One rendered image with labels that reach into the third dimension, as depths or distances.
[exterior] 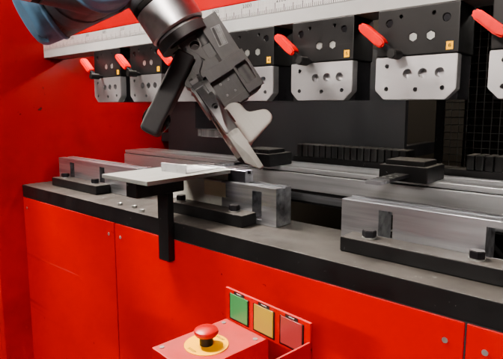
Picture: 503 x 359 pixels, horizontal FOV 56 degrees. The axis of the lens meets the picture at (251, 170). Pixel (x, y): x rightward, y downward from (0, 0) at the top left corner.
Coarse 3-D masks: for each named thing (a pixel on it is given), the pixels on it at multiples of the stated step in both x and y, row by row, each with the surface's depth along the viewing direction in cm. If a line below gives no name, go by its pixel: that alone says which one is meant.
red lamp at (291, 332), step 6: (282, 318) 75; (282, 324) 75; (288, 324) 74; (294, 324) 73; (282, 330) 75; (288, 330) 74; (294, 330) 73; (300, 330) 72; (282, 336) 75; (288, 336) 74; (294, 336) 73; (300, 336) 72; (282, 342) 75; (288, 342) 74; (294, 342) 73; (300, 342) 72; (294, 348) 74
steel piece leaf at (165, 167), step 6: (162, 162) 119; (162, 168) 119; (168, 168) 118; (174, 168) 116; (180, 168) 115; (186, 168) 123; (192, 168) 123; (198, 168) 123; (204, 168) 123; (210, 168) 123
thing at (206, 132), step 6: (198, 108) 129; (198, 114) 129; (204, 114) 128; (198, 120) 129; (204, 120) 128; (210, 120) 126; (198, 126) 130; (204, 126) 128; (210, 126) 127; (198, 132) 131; (204, 132) 130; (210, 132) 128; (216, 132) 127
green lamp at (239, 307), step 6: (234, 300) 83; (240, 300) 82; (246, 300) 81; (234, 306) 84; (240, 306) 82; (246, 306) 81; (234, 312) 84; (240, 312) 83; (246, 312) 81; (234, 318) 84; (240, 318) 83; (246, 318) 82; (246, 324) 82
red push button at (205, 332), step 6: (204, 324) 78; (210, 324) 78; (198, 330) 75; (204, 330) 75; (210, 330) 75; (216, 330) 76; (198, 336) 75; (204, 336) 74; (210, 336) 75; (204, 342) 76; (210, 342) 76
